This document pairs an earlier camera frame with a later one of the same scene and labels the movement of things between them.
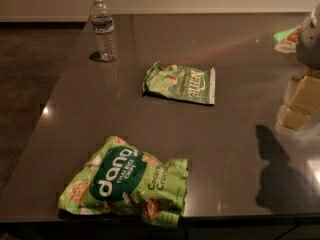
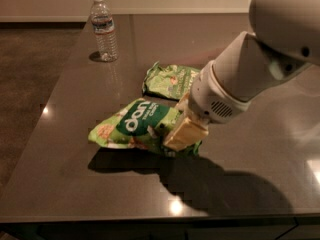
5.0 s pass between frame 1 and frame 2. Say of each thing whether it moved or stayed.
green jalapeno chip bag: stayed
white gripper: moved
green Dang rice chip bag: moved
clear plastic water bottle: stayed
